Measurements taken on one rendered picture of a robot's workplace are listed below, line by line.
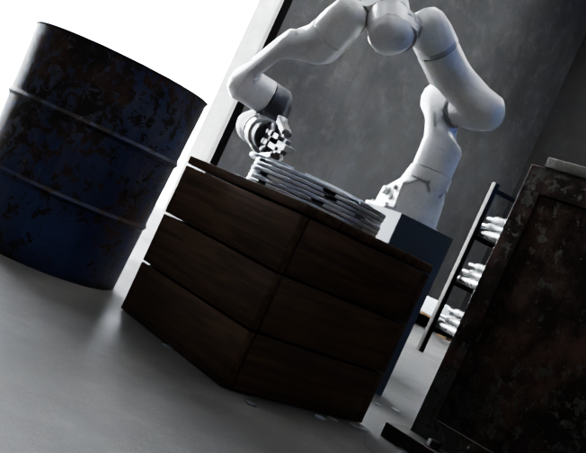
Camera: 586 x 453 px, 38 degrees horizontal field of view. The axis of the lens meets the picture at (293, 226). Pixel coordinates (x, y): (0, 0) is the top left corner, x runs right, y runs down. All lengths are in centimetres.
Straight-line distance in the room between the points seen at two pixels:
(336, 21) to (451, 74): 32
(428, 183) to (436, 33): 38
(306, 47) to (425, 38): 30
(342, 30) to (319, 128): 526
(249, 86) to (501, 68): 706
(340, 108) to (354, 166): 62
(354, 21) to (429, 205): 51
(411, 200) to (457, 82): 32
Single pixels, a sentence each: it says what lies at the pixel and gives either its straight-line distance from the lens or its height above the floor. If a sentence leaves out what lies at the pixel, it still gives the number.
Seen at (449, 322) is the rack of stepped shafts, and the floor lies 20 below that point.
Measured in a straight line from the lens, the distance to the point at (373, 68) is 770.
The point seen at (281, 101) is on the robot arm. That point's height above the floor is 60.
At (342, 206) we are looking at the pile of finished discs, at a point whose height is 38.
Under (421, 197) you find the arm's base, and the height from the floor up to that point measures 51.
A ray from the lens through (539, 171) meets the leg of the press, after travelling 176.
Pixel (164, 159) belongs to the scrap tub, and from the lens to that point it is 188.
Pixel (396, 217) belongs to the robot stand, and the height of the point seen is 44.
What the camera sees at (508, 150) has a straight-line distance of 964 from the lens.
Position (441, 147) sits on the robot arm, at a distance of 224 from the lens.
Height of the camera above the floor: 30
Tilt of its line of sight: level
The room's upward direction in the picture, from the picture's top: 25 degrees clockwise
